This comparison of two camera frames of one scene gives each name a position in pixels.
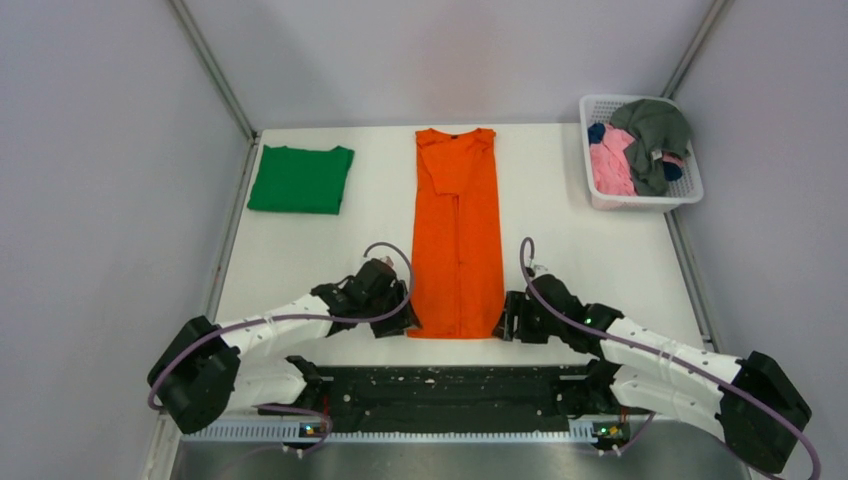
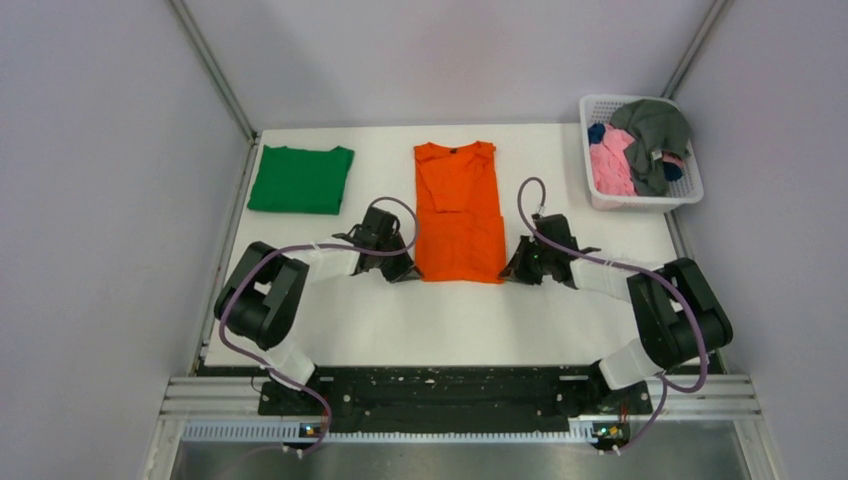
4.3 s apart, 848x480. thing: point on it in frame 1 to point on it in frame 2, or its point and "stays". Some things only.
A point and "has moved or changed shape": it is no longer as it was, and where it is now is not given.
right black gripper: x=517 y=303 to x=516 y=270
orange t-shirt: x=459 y=288 has moved or changed shape
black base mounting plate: x=452 y=393 stays
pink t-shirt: x=610 y=164 stays
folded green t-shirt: x=303 y=180 stays
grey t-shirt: x=659 y=129 stays
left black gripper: x=407 y=318 to x=405 y=270
